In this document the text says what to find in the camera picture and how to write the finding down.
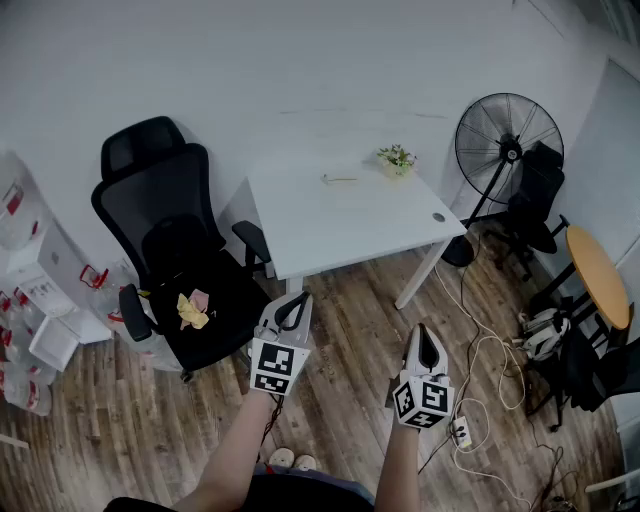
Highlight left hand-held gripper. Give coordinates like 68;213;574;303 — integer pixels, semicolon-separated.
248;291;315;398

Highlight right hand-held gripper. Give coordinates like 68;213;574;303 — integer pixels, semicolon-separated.
391;323;457;432

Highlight person's right forearm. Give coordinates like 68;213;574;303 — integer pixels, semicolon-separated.
374;422;424;512

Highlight white power strip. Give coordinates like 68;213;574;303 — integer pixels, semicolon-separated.
452;415;474;449

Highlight yellow crumpled cloth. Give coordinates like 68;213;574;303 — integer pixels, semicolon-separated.
176;293;210;331

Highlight white grey device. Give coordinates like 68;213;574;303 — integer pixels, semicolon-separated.
519;307;572;361

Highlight black mesh office chair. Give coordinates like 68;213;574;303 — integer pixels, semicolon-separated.
90;115;274;384

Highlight person's dark clothing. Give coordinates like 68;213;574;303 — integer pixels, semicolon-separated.
102;472;376;512

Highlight round orange table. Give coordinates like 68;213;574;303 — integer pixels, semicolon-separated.
527;224;632;351

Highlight potted pink flowers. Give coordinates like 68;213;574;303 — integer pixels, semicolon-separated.
375;143;418;180

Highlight small black office chair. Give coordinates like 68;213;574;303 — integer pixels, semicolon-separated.
487;140;571;281

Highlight black standing fan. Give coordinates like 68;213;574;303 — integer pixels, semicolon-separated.
440;92;566;269

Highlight white plastic tray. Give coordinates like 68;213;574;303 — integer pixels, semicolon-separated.
28;314;81;374

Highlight white floor cable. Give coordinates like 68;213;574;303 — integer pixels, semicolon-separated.
433;267;532;507

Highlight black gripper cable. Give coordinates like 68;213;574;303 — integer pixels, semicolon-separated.
255;393;286;466

